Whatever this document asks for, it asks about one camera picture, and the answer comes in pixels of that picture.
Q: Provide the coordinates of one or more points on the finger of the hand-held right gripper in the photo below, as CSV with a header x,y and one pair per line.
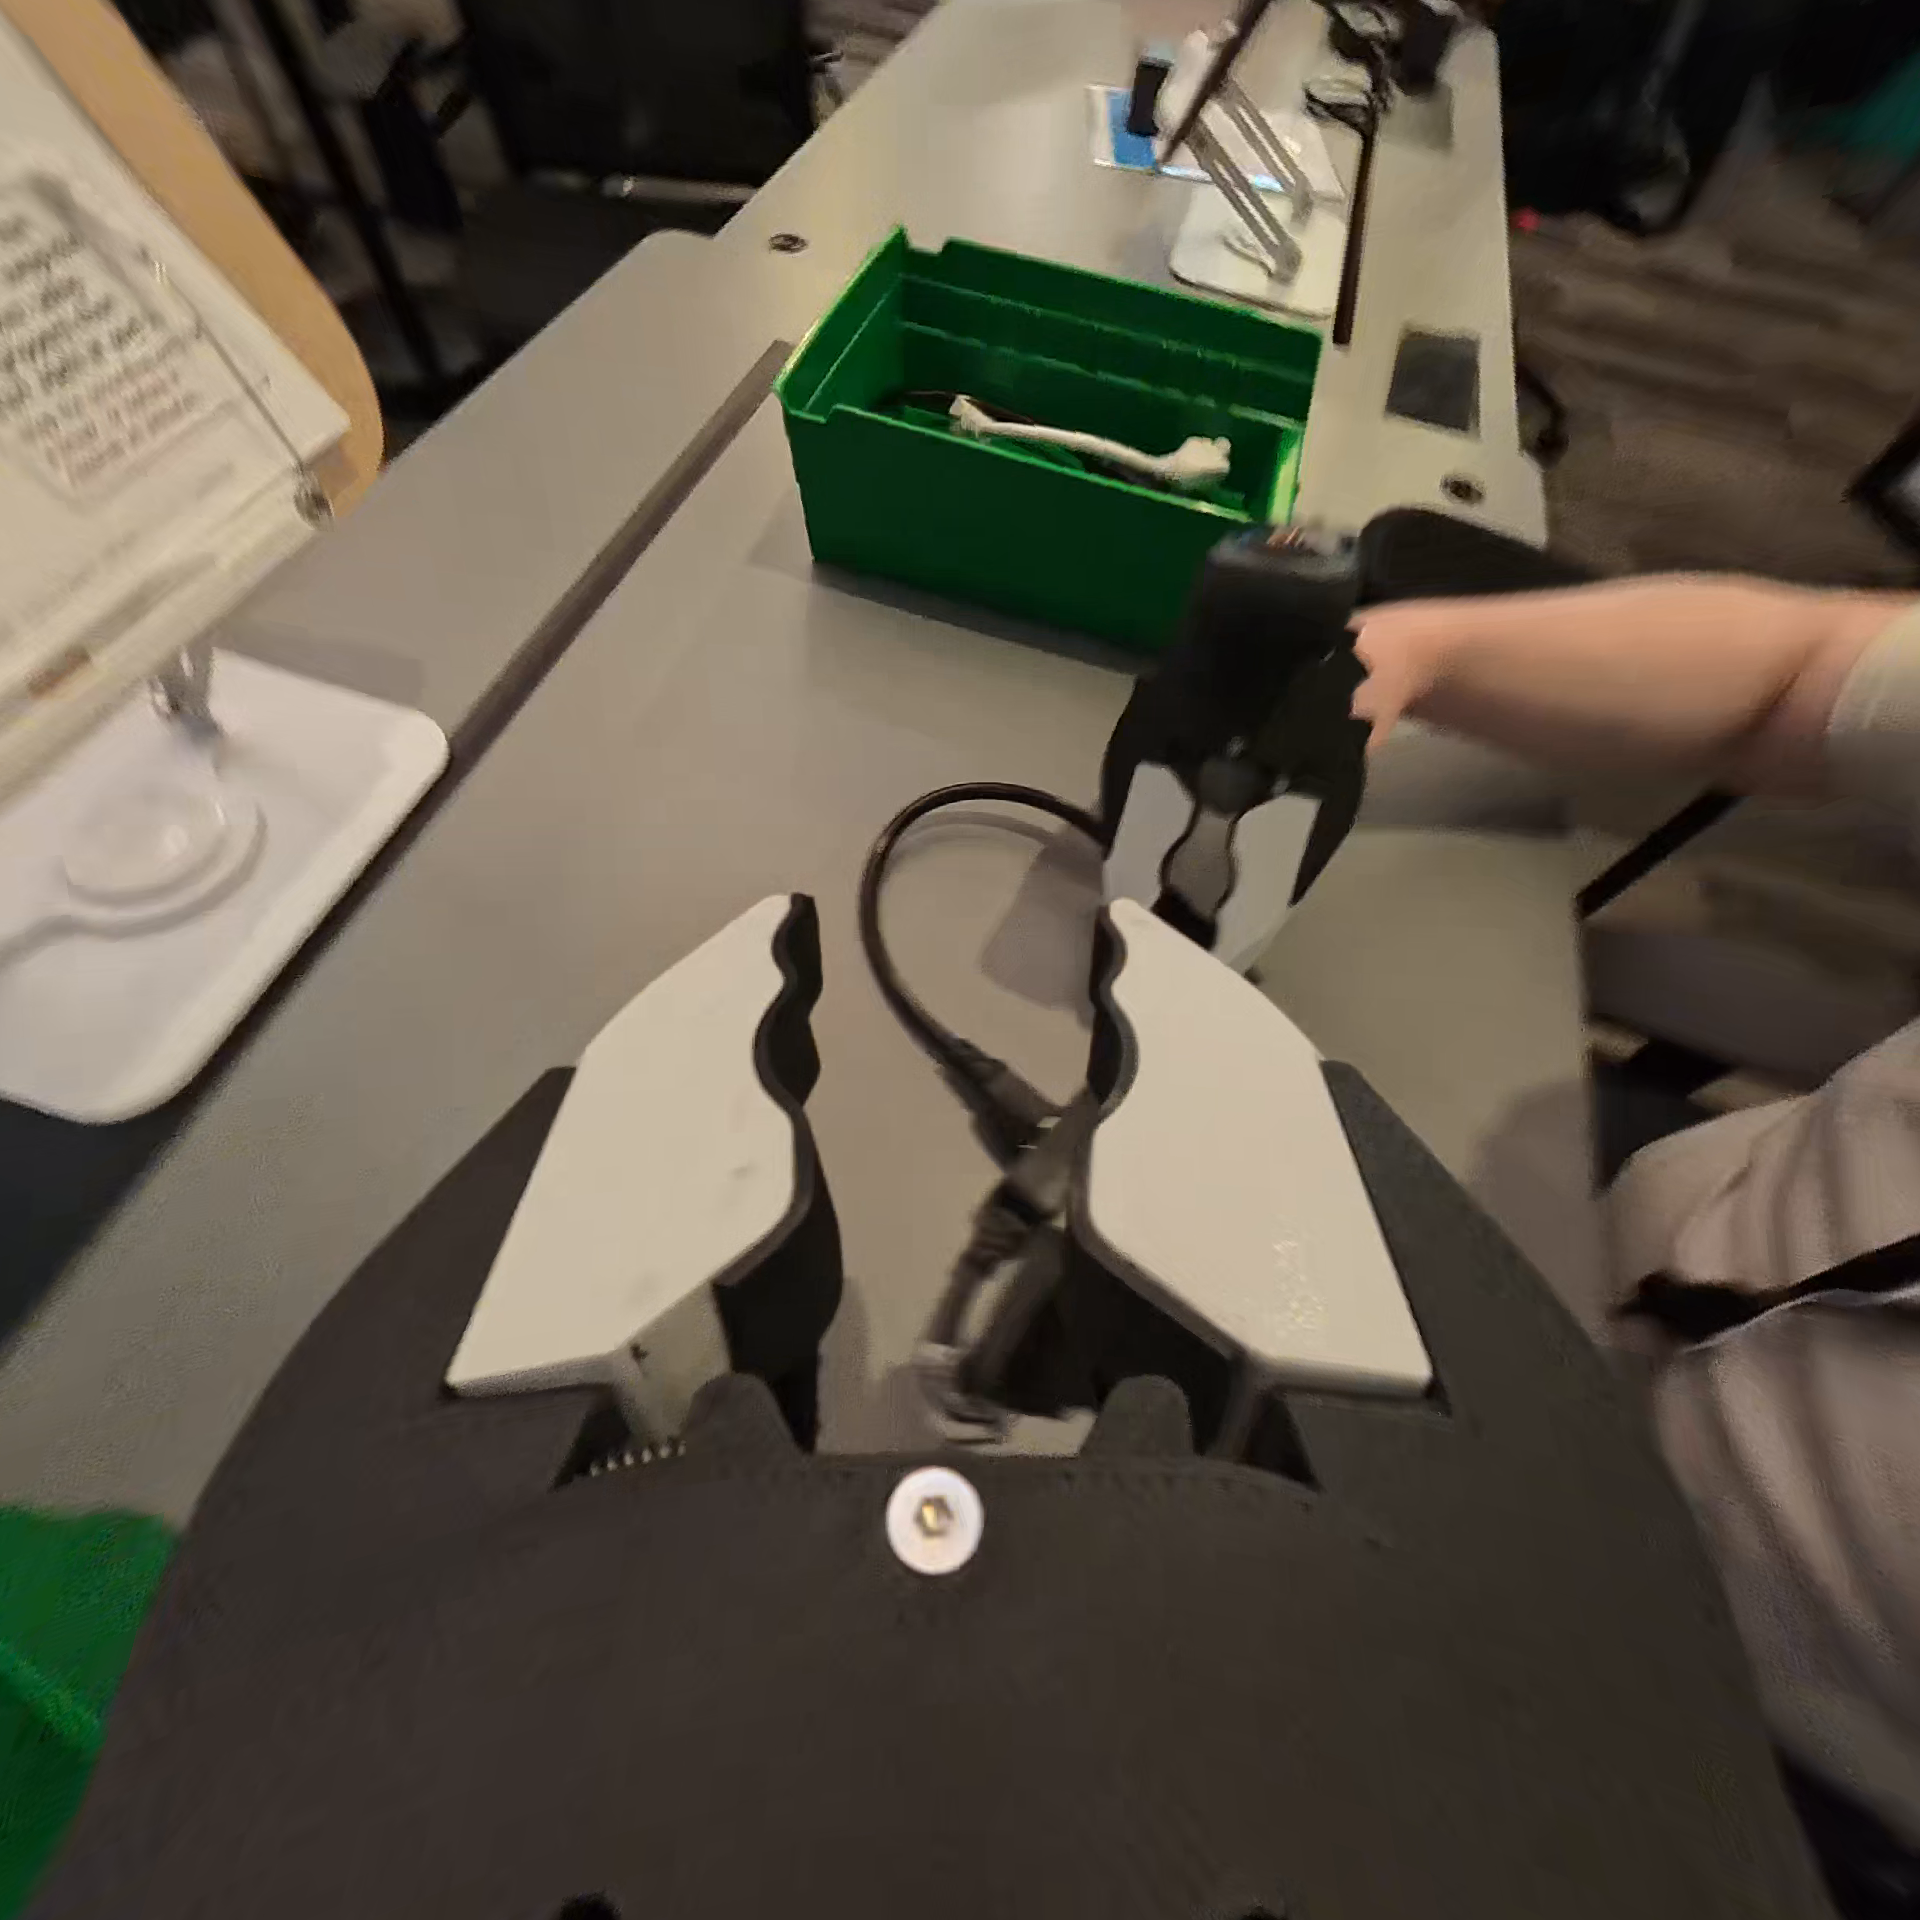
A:
x,y
1149,824
1272,880

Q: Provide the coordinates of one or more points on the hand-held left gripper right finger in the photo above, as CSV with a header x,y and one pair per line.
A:
x,y
1243,1200

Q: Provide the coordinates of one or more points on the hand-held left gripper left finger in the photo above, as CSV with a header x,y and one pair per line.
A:
x,y
646,1187

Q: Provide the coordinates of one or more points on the person's right forearm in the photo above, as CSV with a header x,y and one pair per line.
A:
x,y
1648,676

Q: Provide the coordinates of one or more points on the person's right hand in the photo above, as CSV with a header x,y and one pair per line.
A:
x,y
1418,676

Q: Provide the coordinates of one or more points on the white bone-shaped item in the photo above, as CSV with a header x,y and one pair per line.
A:
x,y
1080,441

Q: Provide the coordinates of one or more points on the black square pad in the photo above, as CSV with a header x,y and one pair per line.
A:
x,y
1433,386

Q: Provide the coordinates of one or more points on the green plastic bin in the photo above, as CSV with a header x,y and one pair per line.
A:
x,y
58,1648
963,526

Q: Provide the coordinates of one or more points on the white metal stand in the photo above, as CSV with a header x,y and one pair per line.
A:
x,y
1243,256

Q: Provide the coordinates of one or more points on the blue flat pad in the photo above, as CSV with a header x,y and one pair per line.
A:
x,y
1120,145

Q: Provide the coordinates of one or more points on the white document holder stand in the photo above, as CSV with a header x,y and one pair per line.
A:
x,y
270,780

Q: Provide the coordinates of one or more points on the person's grey shirt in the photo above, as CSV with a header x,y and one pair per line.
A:
x,y
1799,1499

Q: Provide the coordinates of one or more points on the black office chair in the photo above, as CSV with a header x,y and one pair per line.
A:
x,y
646,91

